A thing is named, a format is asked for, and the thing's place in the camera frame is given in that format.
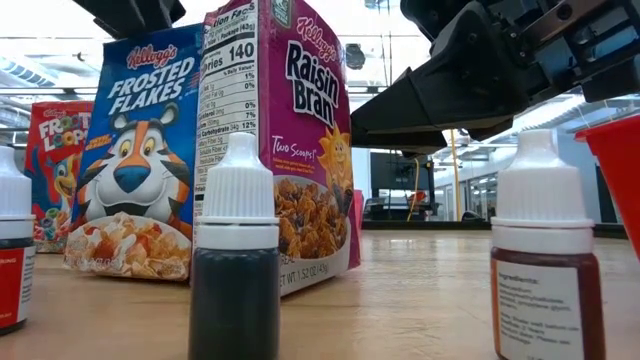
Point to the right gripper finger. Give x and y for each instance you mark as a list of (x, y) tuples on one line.
[(400, 141), (470, 80)]

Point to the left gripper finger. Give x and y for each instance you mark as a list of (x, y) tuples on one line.
[(125, 15)]

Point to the pink plastic tray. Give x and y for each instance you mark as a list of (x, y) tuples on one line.
[(358, 210)]

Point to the blue Frosted Flakes cereal box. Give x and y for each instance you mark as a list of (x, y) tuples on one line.
[(135, 100)]

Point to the magenta Raisin Bran cereal box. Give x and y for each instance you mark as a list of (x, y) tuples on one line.
[(310, 100)]

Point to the brown liquid dropper bottle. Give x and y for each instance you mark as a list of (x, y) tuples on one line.
[(542, 200)]

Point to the red Froot Loops cereal box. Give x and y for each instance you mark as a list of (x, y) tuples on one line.
[(55, 150)]

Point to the red-label dropper bottle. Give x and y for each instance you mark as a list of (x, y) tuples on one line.
[(15, 200)]

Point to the dark liquid dropper bottle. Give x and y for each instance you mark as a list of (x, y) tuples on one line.
[(235, 300)]

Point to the black monitor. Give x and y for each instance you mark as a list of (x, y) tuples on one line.
[(395, 172)]

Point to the red plastic basket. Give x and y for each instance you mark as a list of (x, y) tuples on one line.
[(620, 165)]

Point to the black metal table frame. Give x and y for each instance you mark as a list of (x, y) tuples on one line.
[(425, 226)]

